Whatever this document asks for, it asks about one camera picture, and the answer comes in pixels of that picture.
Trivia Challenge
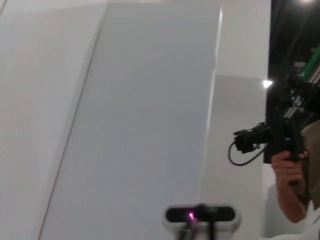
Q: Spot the bystander bare hand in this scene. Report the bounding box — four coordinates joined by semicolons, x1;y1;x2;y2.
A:
270;150;309;188

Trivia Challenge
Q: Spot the black handheld video camera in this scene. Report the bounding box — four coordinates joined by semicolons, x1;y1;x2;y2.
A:
233;73;320;187

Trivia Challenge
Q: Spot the bystander bare forearm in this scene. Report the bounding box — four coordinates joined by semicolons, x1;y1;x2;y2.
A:
274;183;315;224

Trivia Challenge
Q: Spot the bystander olive garment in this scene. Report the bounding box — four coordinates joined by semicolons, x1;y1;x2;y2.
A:
299;119;320;202

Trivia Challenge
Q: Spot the green overhead beam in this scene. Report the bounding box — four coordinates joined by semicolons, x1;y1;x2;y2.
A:
287;44;320;86

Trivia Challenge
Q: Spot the black video camera cable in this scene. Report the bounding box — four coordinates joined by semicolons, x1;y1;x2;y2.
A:
228;140;269;167

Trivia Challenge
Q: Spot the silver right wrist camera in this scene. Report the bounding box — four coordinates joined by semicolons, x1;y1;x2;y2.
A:
163;203;242;240

